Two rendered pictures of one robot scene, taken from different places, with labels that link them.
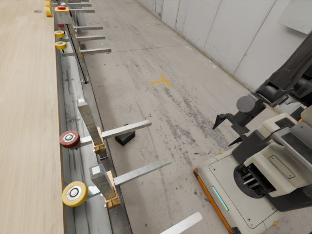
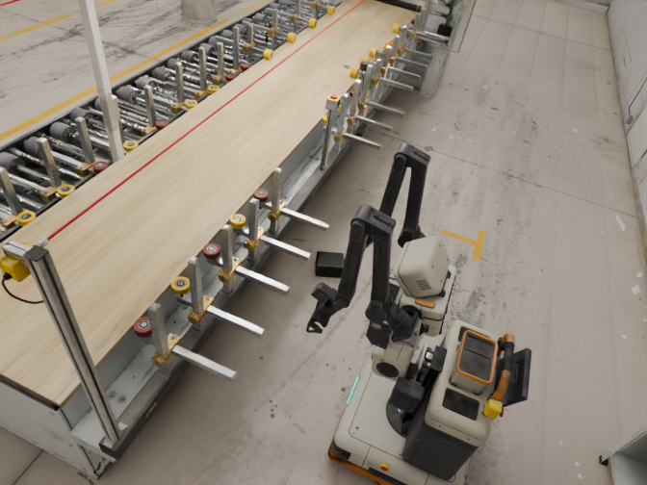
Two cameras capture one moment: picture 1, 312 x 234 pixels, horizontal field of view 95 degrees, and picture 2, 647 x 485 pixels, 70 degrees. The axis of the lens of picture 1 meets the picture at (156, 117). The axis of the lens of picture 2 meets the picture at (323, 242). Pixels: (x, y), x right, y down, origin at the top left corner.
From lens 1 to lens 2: 188 cm
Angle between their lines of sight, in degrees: 32
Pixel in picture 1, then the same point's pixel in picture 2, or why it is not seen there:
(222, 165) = not seen: hidden behind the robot
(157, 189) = (305, 344)
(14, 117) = (244, 162)
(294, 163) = not seen: hidden behind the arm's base
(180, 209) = (308, 383)
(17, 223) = (208, 211)
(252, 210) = (372, 428)
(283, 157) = not seen: hidden behind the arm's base
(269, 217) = (384, 453)
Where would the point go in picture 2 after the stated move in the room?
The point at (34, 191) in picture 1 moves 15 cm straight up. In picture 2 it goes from (222, 205) to (221, 183)
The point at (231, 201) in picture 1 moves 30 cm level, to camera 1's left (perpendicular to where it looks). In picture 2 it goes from (360, 400) to (326, 358)
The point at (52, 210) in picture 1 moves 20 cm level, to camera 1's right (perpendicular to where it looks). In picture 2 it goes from (222, 217) to (242, 242)
